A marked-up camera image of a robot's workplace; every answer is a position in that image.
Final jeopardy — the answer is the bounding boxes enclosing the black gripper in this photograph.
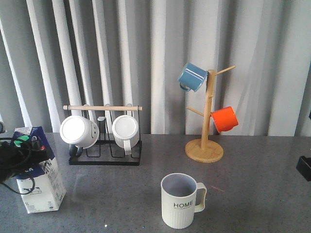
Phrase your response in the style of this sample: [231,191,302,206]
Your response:
[296,156,311,182]
[0,142,48,183]

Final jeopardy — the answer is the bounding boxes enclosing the Pascual whole milk carton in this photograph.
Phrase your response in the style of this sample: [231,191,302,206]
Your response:
[13,126,66,214]

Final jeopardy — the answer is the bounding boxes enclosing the cream HOME mug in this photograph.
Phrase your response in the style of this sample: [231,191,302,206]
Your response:
[160,173,207,229]

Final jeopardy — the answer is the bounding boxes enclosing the white smiley face mug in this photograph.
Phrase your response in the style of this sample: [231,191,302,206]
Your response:
[60,116,100,157]

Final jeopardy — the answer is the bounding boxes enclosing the orange enamel mug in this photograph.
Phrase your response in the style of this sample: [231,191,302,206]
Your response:
[211,106,239,133]

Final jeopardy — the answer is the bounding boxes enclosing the wooden mug tree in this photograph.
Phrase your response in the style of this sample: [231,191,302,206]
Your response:
[185,66,235,163]

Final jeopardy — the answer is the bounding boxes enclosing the grey pleated curtain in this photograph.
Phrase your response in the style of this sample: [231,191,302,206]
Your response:
[0,0,311,136]

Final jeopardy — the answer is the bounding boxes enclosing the white ribbed mug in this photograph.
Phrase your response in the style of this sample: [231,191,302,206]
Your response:
[112,115,139,155]

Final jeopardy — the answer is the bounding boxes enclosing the blue enamel mug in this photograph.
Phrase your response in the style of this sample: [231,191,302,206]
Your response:
[178,62,208,92]

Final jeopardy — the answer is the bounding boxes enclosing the black cable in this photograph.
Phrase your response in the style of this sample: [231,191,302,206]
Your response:
[0,137,42,195]

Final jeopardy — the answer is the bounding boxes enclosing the black wire mug rack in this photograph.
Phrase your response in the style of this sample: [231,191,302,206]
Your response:
[63,105,142,166]

